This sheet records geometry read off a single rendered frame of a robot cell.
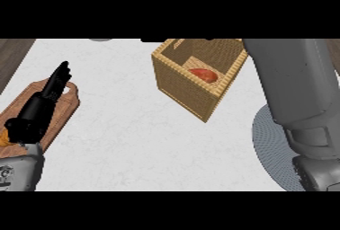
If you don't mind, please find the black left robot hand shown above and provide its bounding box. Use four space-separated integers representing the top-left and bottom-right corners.
4 60 73 145

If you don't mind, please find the wicker basket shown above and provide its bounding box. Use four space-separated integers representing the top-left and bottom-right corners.
152 39 251 124

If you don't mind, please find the red-orange sweet potato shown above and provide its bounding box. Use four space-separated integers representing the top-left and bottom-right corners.
188 67 221 84

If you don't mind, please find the grey round placemat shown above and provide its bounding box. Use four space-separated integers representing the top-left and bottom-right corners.
252 103 308 192

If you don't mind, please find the brown wooden cutting board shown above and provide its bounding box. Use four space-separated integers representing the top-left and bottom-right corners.
0 78 82 160

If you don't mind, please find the orange vegetable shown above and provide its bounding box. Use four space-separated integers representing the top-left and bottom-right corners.
0 128 16 148

